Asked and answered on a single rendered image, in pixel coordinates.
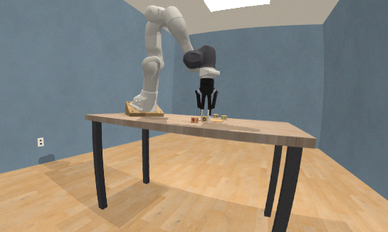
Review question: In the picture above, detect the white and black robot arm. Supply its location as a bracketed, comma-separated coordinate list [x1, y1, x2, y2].
[130, 6, 220, 112]

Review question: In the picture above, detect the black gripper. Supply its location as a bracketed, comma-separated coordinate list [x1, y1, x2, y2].
[195, 78, 219, 122]

